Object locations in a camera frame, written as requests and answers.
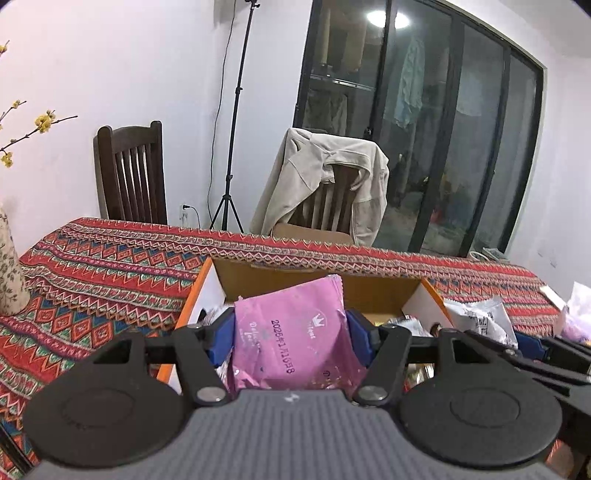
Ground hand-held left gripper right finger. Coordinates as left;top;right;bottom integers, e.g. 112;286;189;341
345;308;518;408

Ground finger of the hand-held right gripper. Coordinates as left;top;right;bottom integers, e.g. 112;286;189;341
513;330;591;370

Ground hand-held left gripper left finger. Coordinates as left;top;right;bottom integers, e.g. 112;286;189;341
74;307;237;408

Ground white snack packet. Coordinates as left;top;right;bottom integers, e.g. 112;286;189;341
443;295;520;349

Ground pink snack packet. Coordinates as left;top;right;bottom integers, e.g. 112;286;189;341
231;274;365;392

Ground orange cardboard box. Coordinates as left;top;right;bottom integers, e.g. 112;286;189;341
157;257;455;393

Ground purple tissue pack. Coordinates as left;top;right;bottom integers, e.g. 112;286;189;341
554;281;591;344

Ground wooden chair under jacket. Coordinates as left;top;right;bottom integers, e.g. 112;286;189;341
272;164;365;244

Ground patterned red tablecloth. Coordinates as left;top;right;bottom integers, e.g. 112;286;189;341
0;217;571;480

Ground beige jacket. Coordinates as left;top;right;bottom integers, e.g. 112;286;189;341
249;128;390;247

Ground black framed glass door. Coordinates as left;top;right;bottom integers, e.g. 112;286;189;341
293;0;546;259

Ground dark wooden chair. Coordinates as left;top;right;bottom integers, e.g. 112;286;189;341
95;121;168;225

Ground floral ceramic vase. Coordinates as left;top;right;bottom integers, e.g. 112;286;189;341
0;205;31;317

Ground studio light on stand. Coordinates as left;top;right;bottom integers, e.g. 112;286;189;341
209;0;262;232

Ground hanging light blue garment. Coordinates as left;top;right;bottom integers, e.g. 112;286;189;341
394;37;426;130

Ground yellow flower branches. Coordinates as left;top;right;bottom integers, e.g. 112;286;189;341
0;41;79;168

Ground black power cable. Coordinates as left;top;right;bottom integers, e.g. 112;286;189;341
185;0;236;229

